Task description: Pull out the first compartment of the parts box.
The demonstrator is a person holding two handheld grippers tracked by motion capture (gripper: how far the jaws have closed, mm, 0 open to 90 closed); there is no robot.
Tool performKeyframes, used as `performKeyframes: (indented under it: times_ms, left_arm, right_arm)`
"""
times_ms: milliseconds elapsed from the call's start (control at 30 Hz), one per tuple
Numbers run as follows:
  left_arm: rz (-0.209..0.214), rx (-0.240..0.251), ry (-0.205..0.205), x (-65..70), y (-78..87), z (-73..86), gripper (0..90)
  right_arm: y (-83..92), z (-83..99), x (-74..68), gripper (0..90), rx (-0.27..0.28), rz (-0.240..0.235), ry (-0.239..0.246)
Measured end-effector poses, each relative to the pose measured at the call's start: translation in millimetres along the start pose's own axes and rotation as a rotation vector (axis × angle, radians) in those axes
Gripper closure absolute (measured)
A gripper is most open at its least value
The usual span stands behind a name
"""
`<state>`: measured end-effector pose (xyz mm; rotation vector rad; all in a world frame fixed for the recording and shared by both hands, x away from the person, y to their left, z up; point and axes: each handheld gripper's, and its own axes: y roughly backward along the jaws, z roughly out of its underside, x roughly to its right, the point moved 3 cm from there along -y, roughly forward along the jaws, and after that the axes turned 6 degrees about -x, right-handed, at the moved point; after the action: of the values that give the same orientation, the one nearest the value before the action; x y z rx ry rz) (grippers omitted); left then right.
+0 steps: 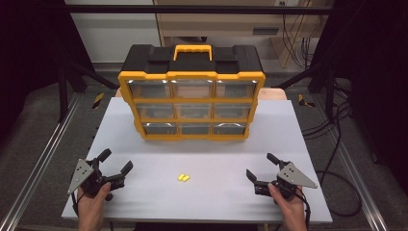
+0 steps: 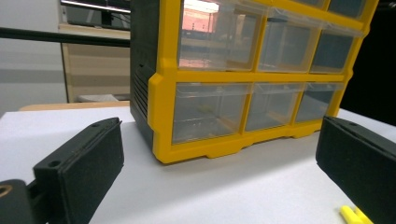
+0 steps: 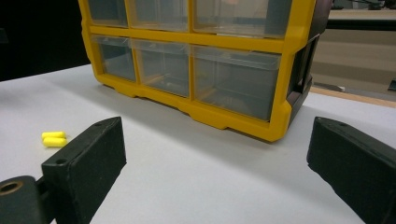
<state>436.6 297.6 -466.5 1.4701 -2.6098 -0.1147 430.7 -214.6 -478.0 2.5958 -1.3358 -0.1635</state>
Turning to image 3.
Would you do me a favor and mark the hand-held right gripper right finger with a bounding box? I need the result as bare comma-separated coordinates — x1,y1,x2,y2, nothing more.
306,116,396,224

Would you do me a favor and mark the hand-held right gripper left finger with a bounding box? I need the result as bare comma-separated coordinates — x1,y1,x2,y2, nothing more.
41,116,127,224

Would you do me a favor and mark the yellow foam earplug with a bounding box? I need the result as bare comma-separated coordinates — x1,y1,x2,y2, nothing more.
41,131,67,140
42,136,68,148

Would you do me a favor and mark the yellow black drawer organizer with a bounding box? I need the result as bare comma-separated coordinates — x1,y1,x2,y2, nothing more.
78,0,332,143

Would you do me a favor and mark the set of clear drawers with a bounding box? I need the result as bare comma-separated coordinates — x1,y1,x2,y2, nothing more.
87,0,293,121

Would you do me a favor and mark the black frame bar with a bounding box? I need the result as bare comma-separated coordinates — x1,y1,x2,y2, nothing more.
326,19,396,32

